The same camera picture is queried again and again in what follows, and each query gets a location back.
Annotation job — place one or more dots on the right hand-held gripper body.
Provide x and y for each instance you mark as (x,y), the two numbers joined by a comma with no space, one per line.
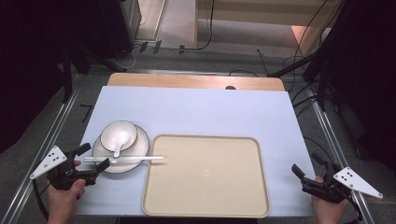
(339,186)

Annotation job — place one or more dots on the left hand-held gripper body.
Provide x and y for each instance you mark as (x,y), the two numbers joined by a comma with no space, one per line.
(62,174)

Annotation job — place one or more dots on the white chopstick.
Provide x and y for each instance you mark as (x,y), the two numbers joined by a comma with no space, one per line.
(130,160)
(137,157)

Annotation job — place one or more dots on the white ceramic spoon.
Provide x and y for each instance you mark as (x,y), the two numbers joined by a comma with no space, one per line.
(120,141)

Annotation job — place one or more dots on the white bowl with dark rim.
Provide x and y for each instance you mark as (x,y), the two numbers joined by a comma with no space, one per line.
(118,133)

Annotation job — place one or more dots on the white plate with dark rim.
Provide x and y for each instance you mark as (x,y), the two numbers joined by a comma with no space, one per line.
(137,149)

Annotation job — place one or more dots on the beige plastic tray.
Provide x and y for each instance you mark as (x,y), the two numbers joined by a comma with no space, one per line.
(205,177)

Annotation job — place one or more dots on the person's left hand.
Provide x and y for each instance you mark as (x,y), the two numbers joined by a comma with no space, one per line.
(63,200)

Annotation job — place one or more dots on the person's right hand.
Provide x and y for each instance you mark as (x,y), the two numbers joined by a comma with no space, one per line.
(327,211)

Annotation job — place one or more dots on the black curtain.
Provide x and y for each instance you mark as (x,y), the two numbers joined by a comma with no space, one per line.
(364,77)
(31,62)

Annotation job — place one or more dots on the black stand leg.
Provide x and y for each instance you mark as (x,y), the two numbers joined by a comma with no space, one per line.
(289,67)

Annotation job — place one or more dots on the black cabinet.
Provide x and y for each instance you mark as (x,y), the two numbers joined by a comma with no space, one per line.
(120,28)

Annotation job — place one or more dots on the light wooden furniture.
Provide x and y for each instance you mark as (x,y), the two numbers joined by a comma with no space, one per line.
(264,12)

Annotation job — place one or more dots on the metal floor rail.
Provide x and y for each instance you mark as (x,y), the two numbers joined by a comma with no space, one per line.
(336,146)
(40,155)

